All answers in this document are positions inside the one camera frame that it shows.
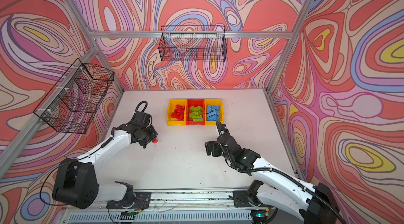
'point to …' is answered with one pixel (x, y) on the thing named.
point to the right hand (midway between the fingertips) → (214, 146)
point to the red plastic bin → (194, 102)
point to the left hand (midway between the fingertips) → (158, 134)
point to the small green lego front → (197, 119)
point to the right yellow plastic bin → (213, 102)
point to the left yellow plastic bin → (171, 108)
